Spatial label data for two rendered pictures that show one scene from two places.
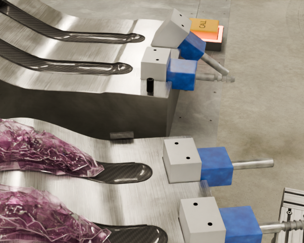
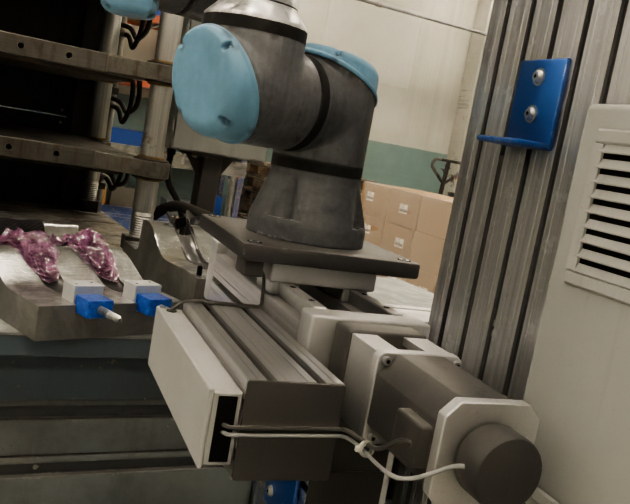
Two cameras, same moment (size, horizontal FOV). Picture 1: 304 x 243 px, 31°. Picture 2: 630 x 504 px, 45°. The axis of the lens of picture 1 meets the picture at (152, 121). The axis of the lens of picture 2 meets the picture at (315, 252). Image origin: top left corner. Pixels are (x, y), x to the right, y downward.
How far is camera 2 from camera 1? 120 cm
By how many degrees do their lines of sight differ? 54
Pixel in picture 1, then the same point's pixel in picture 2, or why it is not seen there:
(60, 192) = (70, 263)
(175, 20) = not seen: hidden behind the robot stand
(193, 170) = (132, 290)
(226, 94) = not seen: outside the picture
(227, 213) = (98, 295)
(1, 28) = (207, 240)
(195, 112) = not seen: hidden behind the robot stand
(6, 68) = (173, 249)
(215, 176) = (142, 303)
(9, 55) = (190, 250)
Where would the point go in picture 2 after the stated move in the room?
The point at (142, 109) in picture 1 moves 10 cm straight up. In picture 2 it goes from (188, 285) to (197, 231)
